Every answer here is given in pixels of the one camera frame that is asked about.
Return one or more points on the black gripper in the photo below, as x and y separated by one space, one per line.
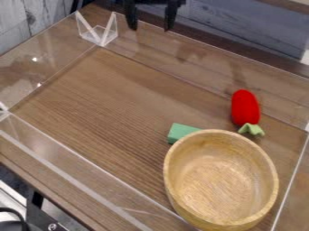
170 13

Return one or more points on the red plush strawberry toy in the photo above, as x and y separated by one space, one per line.
245 112

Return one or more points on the green foam block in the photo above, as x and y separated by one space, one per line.
178 131

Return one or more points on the wooden oval bowl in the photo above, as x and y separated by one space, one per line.
221 180

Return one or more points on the black metal table leg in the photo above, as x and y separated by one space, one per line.
38 219

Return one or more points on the clear acrylic corner bracket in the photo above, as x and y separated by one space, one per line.
98 34

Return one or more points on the clear acrylic tray wall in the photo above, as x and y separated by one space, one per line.
89 111

